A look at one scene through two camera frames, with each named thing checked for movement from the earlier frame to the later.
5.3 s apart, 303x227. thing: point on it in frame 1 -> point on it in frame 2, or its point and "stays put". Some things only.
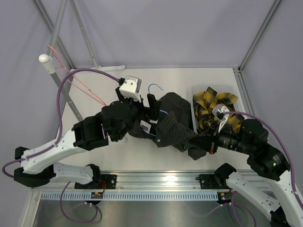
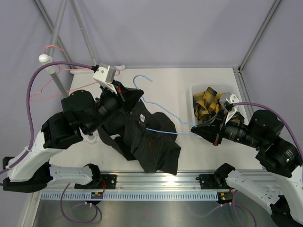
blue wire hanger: (160, 110) -> (164, 109)
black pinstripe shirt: (174, 128) -> (149, 137)
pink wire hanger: (55, 52) -> (66, 69)
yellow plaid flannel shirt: (204, 102) stays put
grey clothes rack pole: (48, 60) stays put
